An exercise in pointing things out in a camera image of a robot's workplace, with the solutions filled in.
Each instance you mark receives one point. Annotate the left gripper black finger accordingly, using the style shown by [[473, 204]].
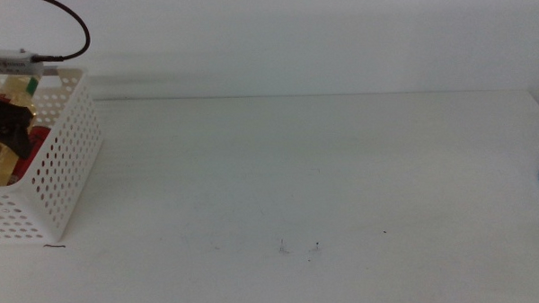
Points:
[[12, 124]]

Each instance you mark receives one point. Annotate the red cola can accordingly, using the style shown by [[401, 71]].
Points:
[[40, 137]]

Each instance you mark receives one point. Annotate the white perforated plastic basket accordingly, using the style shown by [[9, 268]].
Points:
[[1, 191]]

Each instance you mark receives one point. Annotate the small black thread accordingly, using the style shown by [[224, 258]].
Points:
[[54, 245]]

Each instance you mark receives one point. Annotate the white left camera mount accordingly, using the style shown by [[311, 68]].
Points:
[[1, 54]]

